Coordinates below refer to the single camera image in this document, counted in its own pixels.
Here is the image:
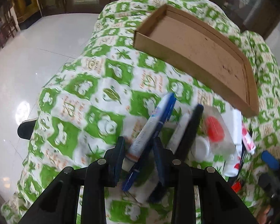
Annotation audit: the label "white ointment tube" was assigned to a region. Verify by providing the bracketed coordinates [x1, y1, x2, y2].
[122, 93, 176, 171]

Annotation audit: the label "blue marker pen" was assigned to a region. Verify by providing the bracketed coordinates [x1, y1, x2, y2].
[122, 93, 176, 192]

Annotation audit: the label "black thick marker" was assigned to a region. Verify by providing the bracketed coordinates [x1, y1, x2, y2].
[147, 104, 204, 203]

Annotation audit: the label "pink rose hand cream tube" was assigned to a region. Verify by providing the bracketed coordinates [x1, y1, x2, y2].
[241, 122, 256, 155]

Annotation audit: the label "clear bag red item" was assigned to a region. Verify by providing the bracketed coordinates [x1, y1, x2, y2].
[202, 105, 236, 158]

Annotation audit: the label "right hand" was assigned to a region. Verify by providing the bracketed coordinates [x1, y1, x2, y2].
[256, 205, 271, 224]

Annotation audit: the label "red lighter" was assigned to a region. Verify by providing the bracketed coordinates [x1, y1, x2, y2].
[232, 180, 244, 193]

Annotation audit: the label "small white bottle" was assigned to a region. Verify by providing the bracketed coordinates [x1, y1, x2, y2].
[223, 144, 242, 177]

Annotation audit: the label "green white patterned cloth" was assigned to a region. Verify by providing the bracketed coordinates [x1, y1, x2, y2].
[1, 0, 280, 223]

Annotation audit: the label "brown cardboard tray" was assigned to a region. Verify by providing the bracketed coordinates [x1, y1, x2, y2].
[133, 4, 259, 118]

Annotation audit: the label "wooden dining chairs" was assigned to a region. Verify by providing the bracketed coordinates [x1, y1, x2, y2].
[0, 11, 20, 49]

